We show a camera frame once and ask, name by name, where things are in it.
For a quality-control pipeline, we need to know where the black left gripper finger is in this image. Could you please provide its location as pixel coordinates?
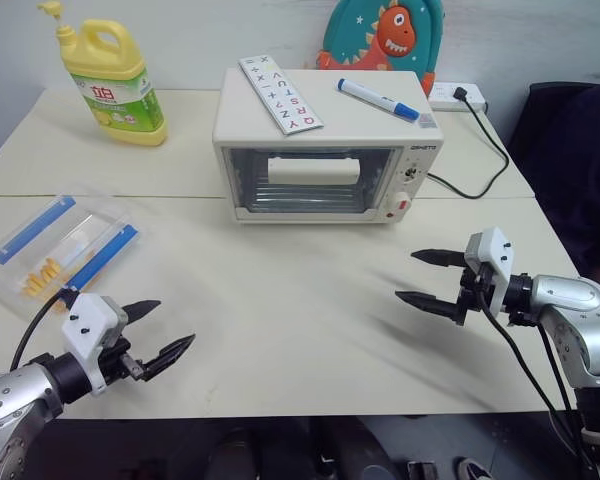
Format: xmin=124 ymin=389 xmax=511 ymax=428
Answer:
xmin=122 ymin=299 xmax=163 ymax=324
xmin=141 ymin=333 xmax=198 ymax=382

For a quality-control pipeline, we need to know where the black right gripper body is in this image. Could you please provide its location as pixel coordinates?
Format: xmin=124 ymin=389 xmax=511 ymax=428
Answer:
xmin=453 ymin=263 xmax=500 ymax=328

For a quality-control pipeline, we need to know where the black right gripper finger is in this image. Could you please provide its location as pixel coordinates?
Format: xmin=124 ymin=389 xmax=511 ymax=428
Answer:
xmin=394 ymin=290 xmax=461 ymax=322
xmin=410 ymin=247 xmax=467 ymax=269

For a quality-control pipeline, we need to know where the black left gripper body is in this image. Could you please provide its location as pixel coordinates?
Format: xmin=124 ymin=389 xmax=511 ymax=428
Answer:
xmin=99 ymin=338 xmax=149 ymax=387

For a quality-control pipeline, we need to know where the yellow corn cob piece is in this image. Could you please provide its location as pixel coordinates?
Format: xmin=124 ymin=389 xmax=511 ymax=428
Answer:
xmin=19 ymin=256 xmax=72 ymax=302

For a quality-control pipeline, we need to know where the glass oven door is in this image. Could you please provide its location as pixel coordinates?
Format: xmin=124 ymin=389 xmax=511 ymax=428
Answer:
xmin=221 ymin=146 xmax=399 ymax=214

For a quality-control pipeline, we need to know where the cream toaster oven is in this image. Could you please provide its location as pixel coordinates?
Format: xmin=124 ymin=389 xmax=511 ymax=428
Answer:
xmin=212 ymin=68 xmax=444 ymax=226

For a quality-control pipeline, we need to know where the clear box with blue clips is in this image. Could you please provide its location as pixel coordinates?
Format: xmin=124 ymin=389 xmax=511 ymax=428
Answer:
xmin=0 ymin=195 xmax=143 ymax=322

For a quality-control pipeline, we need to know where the dark chair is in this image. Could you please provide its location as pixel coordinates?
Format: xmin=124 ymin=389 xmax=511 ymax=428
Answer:
xmin=506 ymin=78 xmax=600 ymax=296

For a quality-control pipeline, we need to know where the white power strip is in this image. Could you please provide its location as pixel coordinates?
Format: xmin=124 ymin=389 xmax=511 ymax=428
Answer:
xmin=427 ymin=81 xmax=489 ymax=113

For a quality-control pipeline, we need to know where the dark shoe with white rim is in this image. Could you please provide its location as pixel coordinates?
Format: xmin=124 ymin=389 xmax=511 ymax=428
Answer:
xmin=456 ymin=455 xmax=492 ymax=480

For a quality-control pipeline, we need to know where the blue and white marker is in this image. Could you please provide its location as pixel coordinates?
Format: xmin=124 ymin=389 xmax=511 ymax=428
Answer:
xmin=336 ymin=77 xmax=421 ymax=123

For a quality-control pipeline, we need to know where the yellow detergent bottle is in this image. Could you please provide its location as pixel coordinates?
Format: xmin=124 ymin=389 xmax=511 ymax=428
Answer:
xmin=36 ymin=0 xmax=169 ymax=148

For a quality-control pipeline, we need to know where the white letter board strip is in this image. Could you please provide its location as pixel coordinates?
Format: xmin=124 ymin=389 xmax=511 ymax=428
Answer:
xmin=238 ymin=55 xmax=327 ymax=136

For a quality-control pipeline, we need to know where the teal dinosaur backpack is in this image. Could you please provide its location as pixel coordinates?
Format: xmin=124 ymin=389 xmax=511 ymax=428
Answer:
xmin=303 ymin=0 xmax=447 ymax=96

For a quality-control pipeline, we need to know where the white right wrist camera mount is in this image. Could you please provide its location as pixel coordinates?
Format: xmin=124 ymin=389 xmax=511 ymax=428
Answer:
xmin=464 ymin=227 xmax=515 ymax=314

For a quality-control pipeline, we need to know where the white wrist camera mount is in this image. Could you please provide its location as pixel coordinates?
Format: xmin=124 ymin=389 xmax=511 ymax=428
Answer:
xmin=61 ymin=293 xmax=130 ymax=396
xmin=464 ymin=227 xmax=515 ymax=314

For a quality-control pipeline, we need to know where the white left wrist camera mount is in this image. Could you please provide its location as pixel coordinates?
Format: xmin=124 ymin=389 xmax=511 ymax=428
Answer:
xmin=61 ymin=293 xmax=130 ymax=396

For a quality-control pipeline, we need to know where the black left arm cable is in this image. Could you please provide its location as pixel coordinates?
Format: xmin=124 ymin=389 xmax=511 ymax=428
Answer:
xmin=10 ymin=289 xmax=79 ymax=372

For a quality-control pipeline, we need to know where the black power cable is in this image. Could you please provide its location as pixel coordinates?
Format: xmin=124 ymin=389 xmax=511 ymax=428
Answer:
xmin=426 ymin=86 xmax=511 ymax=201

